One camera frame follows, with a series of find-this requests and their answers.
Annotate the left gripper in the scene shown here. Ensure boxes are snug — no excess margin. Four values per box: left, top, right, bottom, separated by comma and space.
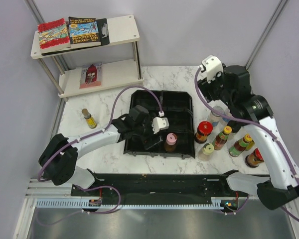
134, 114, 162, 149

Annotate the clear jar grey lid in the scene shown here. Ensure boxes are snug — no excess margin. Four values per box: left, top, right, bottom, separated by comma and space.
207, 106, 224, 127

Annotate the pink lid spice jar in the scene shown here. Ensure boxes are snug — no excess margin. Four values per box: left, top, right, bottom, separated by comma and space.
164, 133, 177, 152

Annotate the black compartment organizer tray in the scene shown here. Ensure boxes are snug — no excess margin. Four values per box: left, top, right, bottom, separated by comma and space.
124, 91, 195, 159

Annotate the small yellow label bottle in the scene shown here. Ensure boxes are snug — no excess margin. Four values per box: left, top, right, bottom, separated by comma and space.
81, 109, 97, 128

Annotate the white two-tier shelf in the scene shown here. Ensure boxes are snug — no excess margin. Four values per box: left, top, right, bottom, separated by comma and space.
30, 15, 144, 99

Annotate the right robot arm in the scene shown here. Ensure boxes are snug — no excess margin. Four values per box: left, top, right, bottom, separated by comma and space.
194, 63, 299, 210

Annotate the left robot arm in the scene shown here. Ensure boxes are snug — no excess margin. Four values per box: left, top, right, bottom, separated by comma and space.
38, 105, 169, 196

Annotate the blue label clear jar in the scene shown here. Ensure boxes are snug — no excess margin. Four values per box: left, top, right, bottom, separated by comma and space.
220, 109, 232, 126

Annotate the black lid jar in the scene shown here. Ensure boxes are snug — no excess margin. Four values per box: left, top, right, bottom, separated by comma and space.
227, 120, 242, 140

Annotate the red lid sauce jar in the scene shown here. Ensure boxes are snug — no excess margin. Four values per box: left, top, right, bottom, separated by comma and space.
194, 121, 213, 144

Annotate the yellow cap sauce bottle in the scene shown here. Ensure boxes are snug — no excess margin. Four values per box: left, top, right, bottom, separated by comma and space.
212, 126, 232, 150

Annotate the green label sauce bottle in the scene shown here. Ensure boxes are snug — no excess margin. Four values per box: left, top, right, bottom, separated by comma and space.
228, 134, 253, 157

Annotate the brown cap small bottle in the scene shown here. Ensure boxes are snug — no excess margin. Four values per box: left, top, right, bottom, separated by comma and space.
246, 140, 255, 151

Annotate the yellow lid spice jar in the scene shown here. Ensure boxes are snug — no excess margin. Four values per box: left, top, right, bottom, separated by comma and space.
198, 143, 215, 161

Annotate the pink book on lower shelf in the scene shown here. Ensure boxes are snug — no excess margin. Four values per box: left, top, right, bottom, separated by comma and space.
79, 62, 103, 89

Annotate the black cover treehouse book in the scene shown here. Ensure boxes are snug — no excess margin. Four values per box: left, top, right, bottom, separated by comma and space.
68, 16, 101, 49

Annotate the red cover book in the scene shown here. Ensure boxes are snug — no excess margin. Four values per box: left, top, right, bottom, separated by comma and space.
37, 18, 70, 53

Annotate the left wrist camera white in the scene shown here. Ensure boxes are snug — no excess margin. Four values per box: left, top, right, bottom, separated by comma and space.
151, 117, 169, 134

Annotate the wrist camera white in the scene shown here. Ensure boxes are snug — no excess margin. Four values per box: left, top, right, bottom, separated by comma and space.
200, 55, 224, 84
151, 117, 169, 134

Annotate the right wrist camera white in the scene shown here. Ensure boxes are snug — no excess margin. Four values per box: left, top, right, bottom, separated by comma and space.
200, 55, 224, 84

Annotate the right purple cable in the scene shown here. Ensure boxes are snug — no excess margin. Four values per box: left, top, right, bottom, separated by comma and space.
194, 64, 299, 225

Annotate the purple cable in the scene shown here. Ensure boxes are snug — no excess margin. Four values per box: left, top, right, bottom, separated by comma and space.
34, 86, 165, 226
194, 64, 299, 225

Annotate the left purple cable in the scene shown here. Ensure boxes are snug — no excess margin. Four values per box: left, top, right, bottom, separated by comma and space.
34, 86, 165, 226

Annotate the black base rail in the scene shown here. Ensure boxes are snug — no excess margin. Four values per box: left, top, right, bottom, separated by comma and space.
71, 173, 247, 206

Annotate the white cable duct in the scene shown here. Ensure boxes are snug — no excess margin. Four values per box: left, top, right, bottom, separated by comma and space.
36, 199, 237, 210

